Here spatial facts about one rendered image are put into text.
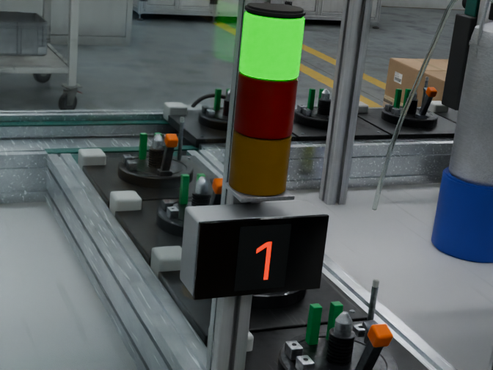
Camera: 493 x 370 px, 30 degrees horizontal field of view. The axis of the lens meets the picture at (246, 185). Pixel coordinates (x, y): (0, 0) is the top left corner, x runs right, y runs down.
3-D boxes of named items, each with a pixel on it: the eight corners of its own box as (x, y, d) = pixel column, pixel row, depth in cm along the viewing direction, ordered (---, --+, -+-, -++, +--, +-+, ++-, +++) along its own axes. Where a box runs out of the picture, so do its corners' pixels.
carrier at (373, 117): (475, 140, 227) (483, 91, 223) (390, 142, 217) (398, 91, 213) (422, 114, 248) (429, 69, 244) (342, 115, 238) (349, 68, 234)
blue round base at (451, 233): (527, 260, 178) (542, 187, 174) (460, 266, 172) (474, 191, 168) (479, 230, 192) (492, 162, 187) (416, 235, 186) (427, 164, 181)
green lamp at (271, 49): (308, 80, 76) (315, 20, 74) (252, 80, 74) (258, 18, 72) (283, 67, 80) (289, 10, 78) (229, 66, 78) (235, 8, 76)
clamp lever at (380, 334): (372, 380, 103) (395, 335, 98) (356, 382, 102) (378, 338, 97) (359, 354, 105) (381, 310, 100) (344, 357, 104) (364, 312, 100)
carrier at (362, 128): (389, 142, 217) (397, 91, 213) (297, 144, 208) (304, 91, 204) (341, 115, 238) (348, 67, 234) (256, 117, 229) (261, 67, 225)
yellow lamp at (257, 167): (295, 194, 79) (301, 140, 77) (240, 197, 77) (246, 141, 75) (271, 176, 83) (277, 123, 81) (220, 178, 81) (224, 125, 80)
